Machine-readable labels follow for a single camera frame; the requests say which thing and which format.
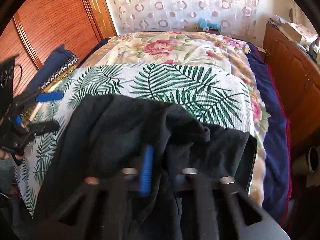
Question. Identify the folded navy garment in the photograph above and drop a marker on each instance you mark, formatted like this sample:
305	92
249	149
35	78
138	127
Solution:
55	60

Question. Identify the navy blue blanket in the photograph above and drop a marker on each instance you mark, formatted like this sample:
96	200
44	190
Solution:
277	182

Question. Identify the black printed t-shirt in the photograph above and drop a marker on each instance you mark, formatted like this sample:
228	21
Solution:
91	189

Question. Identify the blue toy on headboard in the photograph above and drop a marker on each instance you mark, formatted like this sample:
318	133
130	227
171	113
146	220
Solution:
206	27

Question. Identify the folded dotted dark garment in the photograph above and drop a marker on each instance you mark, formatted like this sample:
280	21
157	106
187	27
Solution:
73	60

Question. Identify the floral bed quilt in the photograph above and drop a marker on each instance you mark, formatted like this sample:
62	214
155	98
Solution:
195	49

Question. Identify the pink circle patterned curtain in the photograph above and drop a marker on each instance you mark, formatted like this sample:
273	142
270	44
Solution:
235	18

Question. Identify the person's left hand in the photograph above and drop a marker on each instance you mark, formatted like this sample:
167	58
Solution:
4	155

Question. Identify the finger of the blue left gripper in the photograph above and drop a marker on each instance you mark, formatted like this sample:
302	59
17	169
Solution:
42	128
48	97

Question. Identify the wooden sideboard cabinet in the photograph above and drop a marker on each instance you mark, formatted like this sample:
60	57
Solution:
297	80

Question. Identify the wooden louvered wardrobe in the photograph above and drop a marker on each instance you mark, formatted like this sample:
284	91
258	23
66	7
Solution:
39	26

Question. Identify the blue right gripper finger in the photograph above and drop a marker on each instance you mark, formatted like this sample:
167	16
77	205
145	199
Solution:
146	172

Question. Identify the folded mustard garment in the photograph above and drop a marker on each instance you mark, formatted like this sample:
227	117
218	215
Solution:
57	78

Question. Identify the cardboard box with cloth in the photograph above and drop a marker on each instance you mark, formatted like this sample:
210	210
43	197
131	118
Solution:
299	33

